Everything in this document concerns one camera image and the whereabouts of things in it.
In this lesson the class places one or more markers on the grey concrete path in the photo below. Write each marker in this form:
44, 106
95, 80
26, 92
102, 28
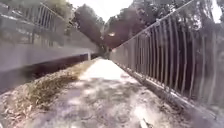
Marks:
106, 96

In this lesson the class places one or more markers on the wood of green trees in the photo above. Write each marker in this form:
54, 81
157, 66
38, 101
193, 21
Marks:
110, 30

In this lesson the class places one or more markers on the metal railing fence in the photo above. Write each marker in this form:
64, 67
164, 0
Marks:
173, 56

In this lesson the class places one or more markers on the robot's own part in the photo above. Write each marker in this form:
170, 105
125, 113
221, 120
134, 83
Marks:
143, 124

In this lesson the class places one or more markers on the concrete kerb under fence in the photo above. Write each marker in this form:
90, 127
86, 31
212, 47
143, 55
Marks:
180, 103

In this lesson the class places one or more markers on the strip of dry leaves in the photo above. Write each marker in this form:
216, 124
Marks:
36, 93

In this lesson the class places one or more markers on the grey concrete wall with railing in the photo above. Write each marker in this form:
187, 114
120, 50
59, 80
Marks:
33, 50

